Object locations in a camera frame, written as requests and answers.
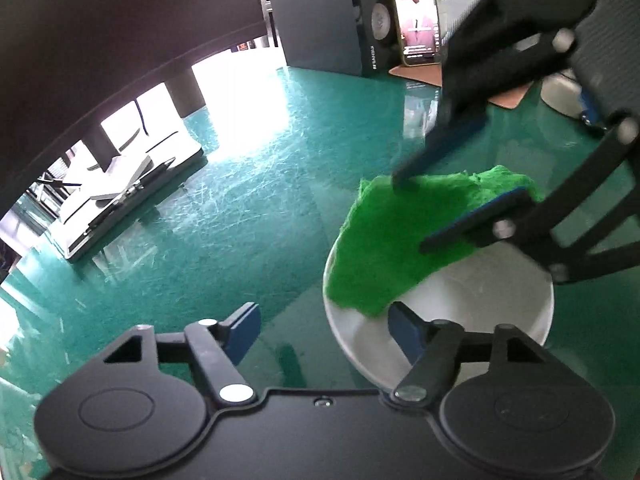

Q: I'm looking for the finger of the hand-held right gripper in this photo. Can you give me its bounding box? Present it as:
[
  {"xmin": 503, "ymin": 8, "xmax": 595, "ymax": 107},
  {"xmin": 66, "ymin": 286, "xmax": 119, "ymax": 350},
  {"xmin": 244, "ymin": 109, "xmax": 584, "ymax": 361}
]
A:
[
  {"xmin": 391, "ymin": 0, "xmax": 579, "ymax": 193},
  {"xmin": 419, "ymin": 116, "xmax": 640, "ymax": 287}
]

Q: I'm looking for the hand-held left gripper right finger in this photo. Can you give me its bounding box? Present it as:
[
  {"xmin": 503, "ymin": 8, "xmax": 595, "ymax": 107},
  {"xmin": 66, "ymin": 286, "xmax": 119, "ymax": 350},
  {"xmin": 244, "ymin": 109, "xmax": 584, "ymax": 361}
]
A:
[{"xmin": 388, "ymin": 301, "xmax": 550, "ymax": 405}]

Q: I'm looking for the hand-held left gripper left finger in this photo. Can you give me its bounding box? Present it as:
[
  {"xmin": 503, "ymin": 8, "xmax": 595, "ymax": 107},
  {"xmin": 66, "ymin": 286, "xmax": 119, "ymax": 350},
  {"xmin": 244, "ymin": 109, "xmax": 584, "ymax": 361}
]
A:
[{"xmin": 101, "ymin": 302, "xmax": 262, "ymax": 407}]

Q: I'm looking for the white bowl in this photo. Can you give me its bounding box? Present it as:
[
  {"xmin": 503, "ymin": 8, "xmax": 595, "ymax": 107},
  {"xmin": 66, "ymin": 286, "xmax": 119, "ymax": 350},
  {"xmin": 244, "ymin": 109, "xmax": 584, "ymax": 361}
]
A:
[{"xmin": 322, "ymin": 240, "xmax": 556, "ymax": 396}]

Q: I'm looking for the green cleaning cloth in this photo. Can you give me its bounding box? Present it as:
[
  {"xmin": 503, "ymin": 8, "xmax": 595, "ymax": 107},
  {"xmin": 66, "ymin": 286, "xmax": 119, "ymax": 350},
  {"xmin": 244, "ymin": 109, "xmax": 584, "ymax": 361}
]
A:
[{"xmin": 324, "ymin": 164, "xmax": 546, "ymax": 319}]

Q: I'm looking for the brown flat mat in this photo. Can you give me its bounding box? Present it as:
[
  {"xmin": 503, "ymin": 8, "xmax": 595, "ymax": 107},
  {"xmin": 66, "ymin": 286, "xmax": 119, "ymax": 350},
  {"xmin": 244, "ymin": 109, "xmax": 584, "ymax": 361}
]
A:
[{"xmin": 388, "ymin": 62, "xmax": 532, "ymax": 110}]

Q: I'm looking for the grey white cup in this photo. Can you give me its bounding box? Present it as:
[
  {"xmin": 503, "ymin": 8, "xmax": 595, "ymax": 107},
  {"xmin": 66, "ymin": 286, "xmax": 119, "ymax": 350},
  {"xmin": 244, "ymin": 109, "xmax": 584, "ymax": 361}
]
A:
[{"xmin": 541, "ymin": 67, "xmax": 589, "ymax": 121}]

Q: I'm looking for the black speaker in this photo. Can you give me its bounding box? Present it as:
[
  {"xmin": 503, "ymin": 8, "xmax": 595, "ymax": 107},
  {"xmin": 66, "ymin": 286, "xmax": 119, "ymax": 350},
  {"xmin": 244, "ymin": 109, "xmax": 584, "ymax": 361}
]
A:
[{"xmin": 347, "ymin": 0, "xmax": 402, "ymax": 79}]

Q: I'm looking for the smartphone with lit screen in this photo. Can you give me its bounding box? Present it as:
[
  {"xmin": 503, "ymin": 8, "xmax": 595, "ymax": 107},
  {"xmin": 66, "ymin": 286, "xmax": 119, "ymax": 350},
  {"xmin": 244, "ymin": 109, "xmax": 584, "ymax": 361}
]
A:
[{"xmin": 391, "ymin": 0, "xmax": 447, "ymax": 68}]

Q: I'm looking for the dark grey box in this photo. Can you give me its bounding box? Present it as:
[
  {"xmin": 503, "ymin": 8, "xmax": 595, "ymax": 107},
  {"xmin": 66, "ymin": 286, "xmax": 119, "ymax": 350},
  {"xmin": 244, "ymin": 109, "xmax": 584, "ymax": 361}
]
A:
[{"xmin": 262, "ymin": 0, "xmax": 364, "ymax": 77}]

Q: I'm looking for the black curved monitor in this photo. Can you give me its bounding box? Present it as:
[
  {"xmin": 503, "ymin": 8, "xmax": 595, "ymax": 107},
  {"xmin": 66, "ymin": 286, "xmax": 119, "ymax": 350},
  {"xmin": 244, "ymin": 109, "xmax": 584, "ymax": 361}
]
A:
[{"xmin": 0, "ymin": 0, "xmax": 267, "ymax": 222}]

